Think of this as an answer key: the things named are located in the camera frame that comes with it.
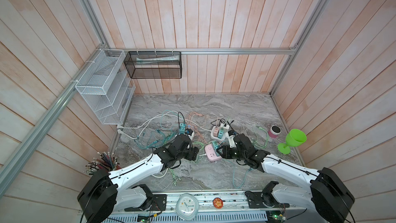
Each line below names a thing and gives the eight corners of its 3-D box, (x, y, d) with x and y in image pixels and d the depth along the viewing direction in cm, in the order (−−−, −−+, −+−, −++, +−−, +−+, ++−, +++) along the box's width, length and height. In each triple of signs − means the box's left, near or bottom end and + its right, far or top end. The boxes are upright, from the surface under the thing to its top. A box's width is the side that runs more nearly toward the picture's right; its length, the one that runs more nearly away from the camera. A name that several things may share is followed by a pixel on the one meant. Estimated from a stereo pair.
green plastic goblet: (279, 154, 91) (292, 141, 79) (274, 142, 96) (286, 128, 84) (293, 154, 91) (308, 141, 79) (288, 142, 96) (302, 128, 84)
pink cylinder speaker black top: (269, 138, 98) (273, 133, 94) (266, 130, 102) (270, 125, 98) (278, 138, 98) (283, 133, 94) (275, 130, 102) (279, 125, 98)
